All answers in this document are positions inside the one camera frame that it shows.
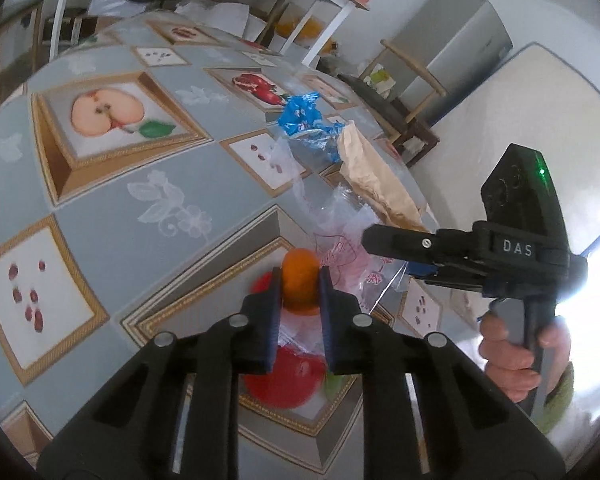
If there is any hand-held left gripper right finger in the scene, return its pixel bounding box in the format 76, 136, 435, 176
319, 266, 566, 480

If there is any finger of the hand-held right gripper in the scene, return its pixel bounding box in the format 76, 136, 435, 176
361, 223, 476, 263
405, 260, 482, 286

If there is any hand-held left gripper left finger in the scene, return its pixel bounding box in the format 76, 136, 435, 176
37, 266, 283, 480

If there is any small orange round object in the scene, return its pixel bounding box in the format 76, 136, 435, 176
281, 247, 321, 316

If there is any person's right hand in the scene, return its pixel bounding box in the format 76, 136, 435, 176
479, 310, 573, 403

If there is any clear pink printed plastic bag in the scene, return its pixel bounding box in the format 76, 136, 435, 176
275, 180, 416, 321

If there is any crumpled brown paper bag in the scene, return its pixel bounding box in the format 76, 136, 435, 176
336, 122, 431, 233

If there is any dark wooden stool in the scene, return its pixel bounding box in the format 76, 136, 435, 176
387, 100, 441, 168

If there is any white mattress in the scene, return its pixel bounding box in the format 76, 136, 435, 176
430, 42, 600, 261

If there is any crumpled blue wrapper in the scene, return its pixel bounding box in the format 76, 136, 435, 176
278, 91, 343, 163

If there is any grey refrigerator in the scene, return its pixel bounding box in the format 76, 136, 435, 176
382, 0, 513, 126

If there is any fruit printed grey tablecloth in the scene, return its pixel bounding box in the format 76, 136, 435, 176
0, 10, 441, 476

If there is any white table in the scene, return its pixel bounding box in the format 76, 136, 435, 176
47, 0, 371, 68

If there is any white plastic bag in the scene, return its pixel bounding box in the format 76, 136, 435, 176
175, 0, 251, 41

